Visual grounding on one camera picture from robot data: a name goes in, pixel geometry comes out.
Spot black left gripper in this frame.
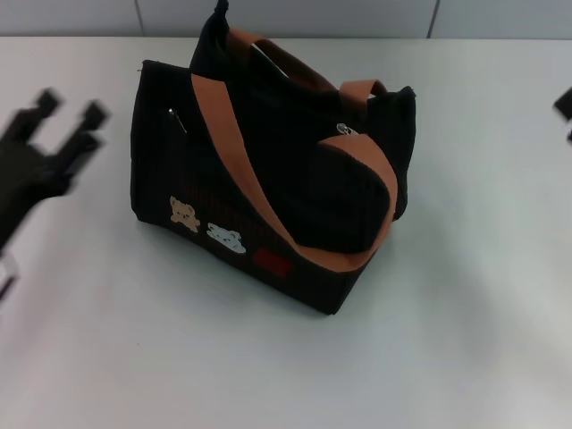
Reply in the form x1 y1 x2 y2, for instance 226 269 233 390
0 87 114 252

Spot black food bag brown straps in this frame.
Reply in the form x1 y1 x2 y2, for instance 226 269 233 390
129 0 420 318

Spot silver side pocket zipper pull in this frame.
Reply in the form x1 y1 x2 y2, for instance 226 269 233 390
166 106 189 135

